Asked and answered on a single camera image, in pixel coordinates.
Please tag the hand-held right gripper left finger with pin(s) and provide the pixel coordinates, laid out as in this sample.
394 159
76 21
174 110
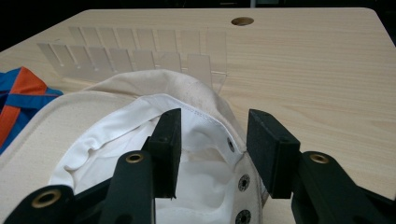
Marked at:
165 149

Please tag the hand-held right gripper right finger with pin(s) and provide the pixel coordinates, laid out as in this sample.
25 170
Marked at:
271 155

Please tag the clear acrylic rack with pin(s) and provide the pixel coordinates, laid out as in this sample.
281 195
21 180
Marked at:
118 59

